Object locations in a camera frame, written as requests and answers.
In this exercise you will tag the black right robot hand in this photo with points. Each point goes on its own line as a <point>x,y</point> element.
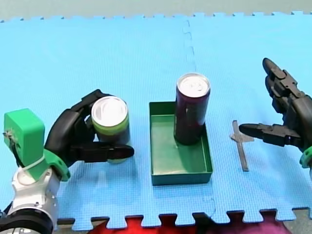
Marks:
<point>285,107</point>

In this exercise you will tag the shallow green tray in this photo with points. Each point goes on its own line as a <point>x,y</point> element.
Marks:
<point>175,158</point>

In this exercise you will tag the dark purple drink can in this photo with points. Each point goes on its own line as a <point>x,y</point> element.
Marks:
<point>191,109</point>

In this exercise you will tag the green can with dark band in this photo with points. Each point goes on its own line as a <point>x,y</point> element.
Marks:
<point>112,122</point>

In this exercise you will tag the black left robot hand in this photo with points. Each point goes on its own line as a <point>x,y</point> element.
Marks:
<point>73,136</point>

